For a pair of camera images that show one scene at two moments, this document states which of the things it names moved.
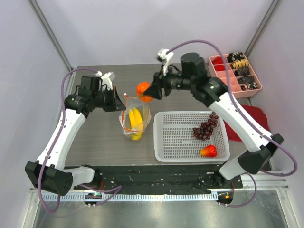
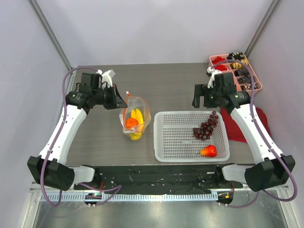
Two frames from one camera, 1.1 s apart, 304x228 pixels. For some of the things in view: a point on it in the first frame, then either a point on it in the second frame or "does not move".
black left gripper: (116, 103) does not move
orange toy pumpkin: (140, 89) → (130, 122)
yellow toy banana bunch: (136, 124) does not move
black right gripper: (160, 85) → (204, 95)
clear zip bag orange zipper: (134, 117) does not move
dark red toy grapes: (204, 132) does not move
